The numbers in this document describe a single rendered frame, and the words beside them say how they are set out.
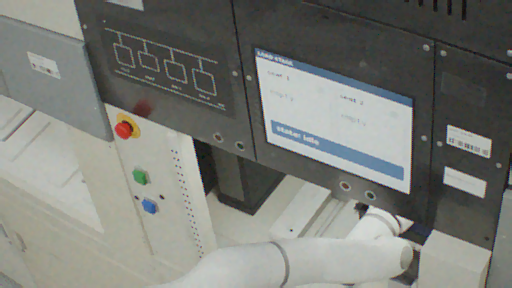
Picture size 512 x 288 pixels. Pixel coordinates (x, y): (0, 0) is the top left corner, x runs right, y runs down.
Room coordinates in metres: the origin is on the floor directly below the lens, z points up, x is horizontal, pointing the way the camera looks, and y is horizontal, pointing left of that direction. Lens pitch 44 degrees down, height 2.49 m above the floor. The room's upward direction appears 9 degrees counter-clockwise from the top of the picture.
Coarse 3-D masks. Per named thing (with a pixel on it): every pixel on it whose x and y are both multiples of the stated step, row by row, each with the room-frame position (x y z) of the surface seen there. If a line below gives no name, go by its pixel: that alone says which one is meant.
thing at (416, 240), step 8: (360, 208) 1.18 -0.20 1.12; (368, 208) 1.20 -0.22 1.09; (360, 216) 1.17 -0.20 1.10; (408, 232) 1.09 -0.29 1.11; (416, 232) 1.08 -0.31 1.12; (408, 240) 1.09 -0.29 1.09; (416, 240) 1.07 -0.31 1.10; (424, 240) 1.06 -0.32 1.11; (416, 248) 1.07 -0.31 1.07; (416, 256) 1.07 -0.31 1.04; (416, 264) 1.07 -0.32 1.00; (408, 272) 1.09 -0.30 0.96; (416, 272) 1.08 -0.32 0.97
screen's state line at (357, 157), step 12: (276, 132) 1.05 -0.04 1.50; (288, 132) 1.03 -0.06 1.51; (300, 132) 1.02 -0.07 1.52; (312, 144) 1.00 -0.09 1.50; (324, 144) 0.99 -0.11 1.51; (336, 144) 0.97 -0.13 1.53; (336, 156) 0.97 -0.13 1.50; (348, 156) 0.96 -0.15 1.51; (360, 156) 0.94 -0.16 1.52; (372, 156) 0.93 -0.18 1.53; (372, 168) 0.93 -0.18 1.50; (384, 168) 0.92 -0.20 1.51; (396, 168) 0.90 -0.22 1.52
